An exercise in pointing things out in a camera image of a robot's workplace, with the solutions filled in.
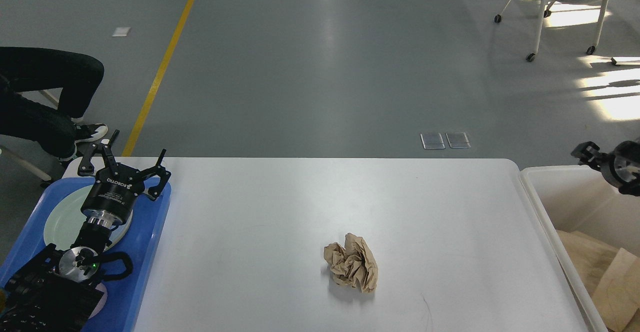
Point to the blue plastic tray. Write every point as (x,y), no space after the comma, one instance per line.
(124,297)

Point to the white plastic bin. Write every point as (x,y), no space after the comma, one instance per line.
(577,198)

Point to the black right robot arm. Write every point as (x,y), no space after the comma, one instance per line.
(620,167)

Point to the green plate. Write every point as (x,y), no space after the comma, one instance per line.
(66,219)

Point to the grey floor outlet plate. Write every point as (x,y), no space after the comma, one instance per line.
(439,141)

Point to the brown paper bag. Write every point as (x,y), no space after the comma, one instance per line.
(617,296)
(590,257)

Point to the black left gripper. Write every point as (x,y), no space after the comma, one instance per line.
(114,192)

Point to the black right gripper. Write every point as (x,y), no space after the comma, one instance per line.
(620,168)

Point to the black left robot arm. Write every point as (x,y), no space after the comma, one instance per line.
(95,283)

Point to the brown paper ball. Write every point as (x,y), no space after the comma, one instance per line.
(352,263)

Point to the black green sneaker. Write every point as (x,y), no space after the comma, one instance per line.
(85,133)

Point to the person leg dark jeans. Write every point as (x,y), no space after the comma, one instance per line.
(44,93)

